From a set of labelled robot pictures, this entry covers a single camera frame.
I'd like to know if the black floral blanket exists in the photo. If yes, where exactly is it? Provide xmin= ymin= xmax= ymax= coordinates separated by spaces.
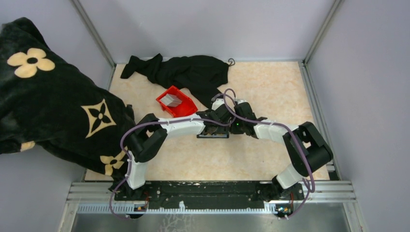
xmin=0 ymin=17 xmax=135 ymax=178

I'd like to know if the stack of silver cards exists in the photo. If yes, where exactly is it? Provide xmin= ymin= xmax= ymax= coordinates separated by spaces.
xmin=160 ymin=94 xmax=182 ymax=107

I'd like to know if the red plastic bin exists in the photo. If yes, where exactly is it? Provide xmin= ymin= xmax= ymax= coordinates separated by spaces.
xmin=156 ymin=86 xmax=198 ymax=117

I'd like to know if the black leather card holder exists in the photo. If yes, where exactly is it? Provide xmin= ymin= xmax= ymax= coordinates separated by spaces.
xmin=196 ymin=126 xmax=229 ymax=139

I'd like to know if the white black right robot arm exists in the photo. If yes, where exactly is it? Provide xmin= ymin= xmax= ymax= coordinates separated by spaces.
xmin=232 ymin=101 xmax=334 ymax=199

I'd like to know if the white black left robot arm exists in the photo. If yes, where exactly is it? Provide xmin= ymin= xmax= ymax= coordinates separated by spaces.
xmin=120 ymin=105 xmax=233 ymax=200

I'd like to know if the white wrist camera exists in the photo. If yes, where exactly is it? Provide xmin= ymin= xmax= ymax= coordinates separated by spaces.
xmin=235 ymin=99 xmax=250 ymax=107
xmin=211 ymin=98 xmax=225 ymax=111

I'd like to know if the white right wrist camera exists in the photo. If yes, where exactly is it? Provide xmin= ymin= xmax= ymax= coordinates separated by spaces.
xmin=235 ymin=99 xmax=250 ymax=107

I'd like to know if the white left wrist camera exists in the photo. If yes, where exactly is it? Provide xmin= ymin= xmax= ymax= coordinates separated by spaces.
xmin=211 ymin=98 xmax=225 ymax=111

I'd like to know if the black cloth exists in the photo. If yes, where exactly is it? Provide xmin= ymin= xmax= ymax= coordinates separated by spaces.
xmin=120 ymin=54 xmax=234 ymax=108

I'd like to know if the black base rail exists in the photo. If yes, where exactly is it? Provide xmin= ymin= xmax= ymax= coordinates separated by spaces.
xmin=114 ymin=181 xmax=305 ymax=209

